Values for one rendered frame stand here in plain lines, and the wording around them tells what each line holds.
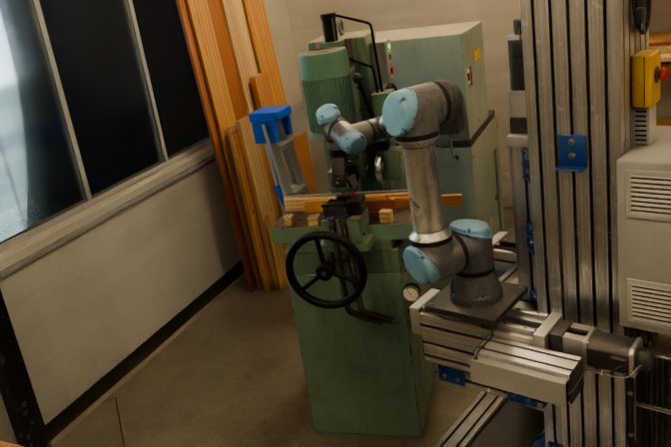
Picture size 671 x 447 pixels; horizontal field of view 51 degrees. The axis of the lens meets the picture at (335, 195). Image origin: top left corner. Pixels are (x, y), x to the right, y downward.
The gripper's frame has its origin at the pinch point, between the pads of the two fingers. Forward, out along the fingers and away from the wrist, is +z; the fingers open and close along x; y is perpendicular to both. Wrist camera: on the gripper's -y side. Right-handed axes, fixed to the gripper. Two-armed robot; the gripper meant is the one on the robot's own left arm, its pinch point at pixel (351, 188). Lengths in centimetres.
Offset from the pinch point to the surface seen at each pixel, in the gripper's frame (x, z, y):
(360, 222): -3.5, 5.3, -10.9
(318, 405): 27, 80, -45
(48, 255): 143, 28, -4
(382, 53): -7, -12, 58
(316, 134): 13.3, -10.4, 17.7
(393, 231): -12.6, 15.6, -7.8
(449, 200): -31.1, 18.8, 8.4
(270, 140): 62, 43, 73
